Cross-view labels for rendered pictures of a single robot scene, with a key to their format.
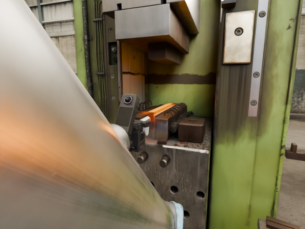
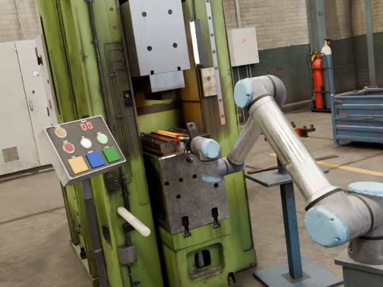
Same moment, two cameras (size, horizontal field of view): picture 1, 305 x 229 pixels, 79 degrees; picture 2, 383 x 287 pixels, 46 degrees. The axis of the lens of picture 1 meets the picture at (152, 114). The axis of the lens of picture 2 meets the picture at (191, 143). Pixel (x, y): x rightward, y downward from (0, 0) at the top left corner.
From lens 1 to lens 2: 212 cm
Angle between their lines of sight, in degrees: 42
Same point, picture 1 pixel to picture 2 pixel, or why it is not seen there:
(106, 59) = (122, 104)
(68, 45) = not seen: outside the picture
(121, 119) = (194, 135)
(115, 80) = (131, 119)
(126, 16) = (157, 78)
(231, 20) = (204, 72)
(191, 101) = (164, 126)
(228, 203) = not seen: hidden behind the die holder
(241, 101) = (216, 117)
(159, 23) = (178, 81)
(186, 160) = not seen: hidden behind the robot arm
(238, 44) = (210, 85)
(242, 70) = (213, 98)
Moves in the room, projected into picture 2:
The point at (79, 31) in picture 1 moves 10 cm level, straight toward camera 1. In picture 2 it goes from (93, 84) to (109, 82)
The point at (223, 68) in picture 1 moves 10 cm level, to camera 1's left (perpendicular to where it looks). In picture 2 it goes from (203, 99) to (192, 102)
